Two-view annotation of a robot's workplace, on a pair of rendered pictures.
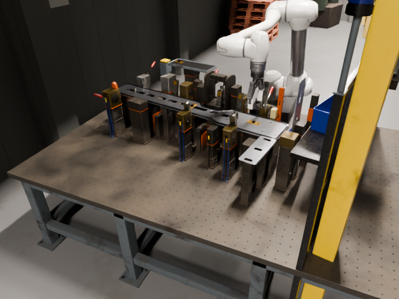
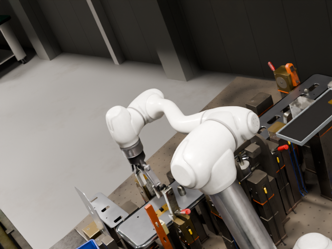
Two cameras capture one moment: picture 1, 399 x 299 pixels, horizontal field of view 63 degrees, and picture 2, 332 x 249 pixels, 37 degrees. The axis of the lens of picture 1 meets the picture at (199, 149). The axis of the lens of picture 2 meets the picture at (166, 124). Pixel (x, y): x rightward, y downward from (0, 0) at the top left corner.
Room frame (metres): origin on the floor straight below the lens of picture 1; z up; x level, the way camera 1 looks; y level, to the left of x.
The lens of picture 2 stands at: (2.81, -1.76, 2.43)
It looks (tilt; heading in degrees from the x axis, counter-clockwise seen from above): 31 degrees down; 120
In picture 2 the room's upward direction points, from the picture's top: 23 degrees counter-clockwise
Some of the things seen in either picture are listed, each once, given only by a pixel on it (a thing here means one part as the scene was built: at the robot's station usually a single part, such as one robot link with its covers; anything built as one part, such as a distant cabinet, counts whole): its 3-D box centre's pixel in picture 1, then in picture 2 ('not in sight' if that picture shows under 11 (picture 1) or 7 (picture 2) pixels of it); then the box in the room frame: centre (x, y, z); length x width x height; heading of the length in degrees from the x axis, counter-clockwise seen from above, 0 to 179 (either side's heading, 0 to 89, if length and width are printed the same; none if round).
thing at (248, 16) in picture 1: (255, 18); not in sight; (7.88, -1.35, 0.46); 1.28 x 0.89 x 0.91; 155
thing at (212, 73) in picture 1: (219, 105); (254, 186); (2.17, -0.15, 0.95); 0.18 x 0.13 x 0.49; 56
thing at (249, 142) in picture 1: (247, 163); (137, 227); (1.58, -0.29, 0.84); 0.12 x 0.07 x 0.28; 146
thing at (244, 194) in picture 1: (247, 183); (106, 221); (1.39, -0.26, 0.84); 0.05 x 0.05 x 0.29; 56
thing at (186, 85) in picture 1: (188, 107); (290, 160); (2.29, 0.08, 0.89); 0.12 x 0.08 x 0.38; 146
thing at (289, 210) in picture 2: (204, 108); (278, 179); (2.25, -0.05, 0.89); 0.12 x 0.07 x 0.38; 146
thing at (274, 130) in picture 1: (189, 106); (237, 148); (2.06, 0.07, 1.00); 1.38 x 0.22 x 0.02; 56
